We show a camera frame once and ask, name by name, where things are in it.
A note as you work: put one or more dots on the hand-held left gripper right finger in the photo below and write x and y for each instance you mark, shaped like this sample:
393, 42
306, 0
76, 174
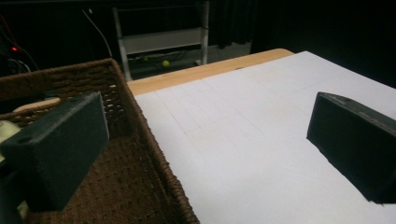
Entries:
355, 146

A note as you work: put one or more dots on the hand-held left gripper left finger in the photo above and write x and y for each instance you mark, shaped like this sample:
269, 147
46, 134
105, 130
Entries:
59, 149

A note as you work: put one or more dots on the green printed baby romper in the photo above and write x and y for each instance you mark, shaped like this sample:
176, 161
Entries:
7, 129

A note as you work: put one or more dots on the brown woven basket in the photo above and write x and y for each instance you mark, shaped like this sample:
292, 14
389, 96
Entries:
124, 186

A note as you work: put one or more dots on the white table mat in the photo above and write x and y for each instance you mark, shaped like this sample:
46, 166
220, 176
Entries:
249, 140

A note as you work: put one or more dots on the red indicator light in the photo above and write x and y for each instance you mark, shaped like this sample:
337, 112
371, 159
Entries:
14, 48

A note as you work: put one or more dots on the yellow tennis ball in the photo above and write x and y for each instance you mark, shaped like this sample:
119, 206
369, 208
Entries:
166, 63

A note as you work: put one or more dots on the white metal desk frame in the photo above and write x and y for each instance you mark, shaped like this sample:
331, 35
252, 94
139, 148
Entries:
162, 40

